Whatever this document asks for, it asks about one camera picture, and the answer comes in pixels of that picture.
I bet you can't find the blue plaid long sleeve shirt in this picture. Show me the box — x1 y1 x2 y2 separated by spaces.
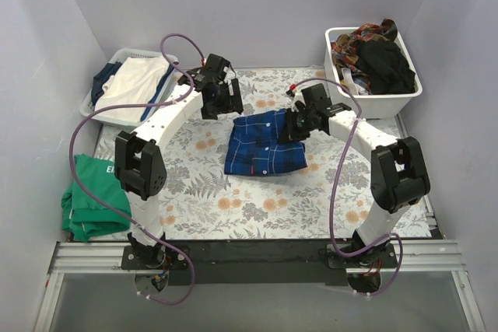
224 109 307 176

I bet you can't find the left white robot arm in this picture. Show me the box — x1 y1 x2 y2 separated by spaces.
114 54 243 270

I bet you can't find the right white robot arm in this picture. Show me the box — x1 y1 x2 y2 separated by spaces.
279 84 430 268

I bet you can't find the white crumpled garment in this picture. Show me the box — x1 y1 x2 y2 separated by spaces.
341 68 370 96

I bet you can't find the white plastic bin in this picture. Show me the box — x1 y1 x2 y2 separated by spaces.
324 26 423 119

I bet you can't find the brown plaid crumpled shirt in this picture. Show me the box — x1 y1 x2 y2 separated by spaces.
331 19 398 76

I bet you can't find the black crumpled shirt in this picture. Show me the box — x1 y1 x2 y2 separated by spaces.
355 40 416 95

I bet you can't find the folded white shirt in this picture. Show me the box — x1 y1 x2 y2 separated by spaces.
93 55 170 121

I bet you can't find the folded navy shirt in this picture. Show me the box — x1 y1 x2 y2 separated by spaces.
90 60 179 120

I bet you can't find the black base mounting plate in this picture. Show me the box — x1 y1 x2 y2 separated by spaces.
121 239 398 286

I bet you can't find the folded green shirt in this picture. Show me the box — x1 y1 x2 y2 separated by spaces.
61 155 131 243

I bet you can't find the aluminium rail frame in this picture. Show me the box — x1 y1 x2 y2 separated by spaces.
32 114 487 332

